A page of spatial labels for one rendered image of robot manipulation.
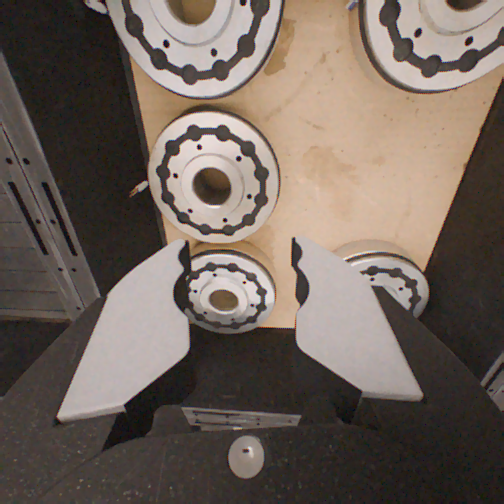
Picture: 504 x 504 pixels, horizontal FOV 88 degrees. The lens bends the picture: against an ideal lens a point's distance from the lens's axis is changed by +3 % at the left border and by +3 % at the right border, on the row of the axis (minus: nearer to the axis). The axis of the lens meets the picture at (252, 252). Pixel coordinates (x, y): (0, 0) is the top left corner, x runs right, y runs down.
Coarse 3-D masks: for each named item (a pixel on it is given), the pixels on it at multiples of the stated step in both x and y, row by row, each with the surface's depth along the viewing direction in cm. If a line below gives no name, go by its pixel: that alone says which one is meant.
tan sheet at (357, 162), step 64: (192, 0) 17; (320, 0) 17; (448, 0) 16; (320, 64) 18; (320, 128) 20; (384, 128) 20; (448, 128) 20; (320, 192) 23; (384, 192) 23; (448, 192) 22
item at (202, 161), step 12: (204, 156) 19; (216, 156) 18; (192, 168) 19; (204, 168) 19; (216, 168) 19; (228, 168) 19; (192, 180) 20; (240, 180) 19; (192, 192) 20; (240, 192) 20; (192, 204) 20; (204, 204) 20; (216, 204) 21; (228, 204) 20; (216, 216) 21
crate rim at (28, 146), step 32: (0, 32) 11; (0, 64) 11; (0, 96) 12; (32, 128) 12; (32, 160) 13; (64, 192) 14; (64, 224) 16; (64, 256) 16; (96, 288) 17; (192, 416) 25; (224, 416) 24; (256, 416) 24; (288, 416) 24
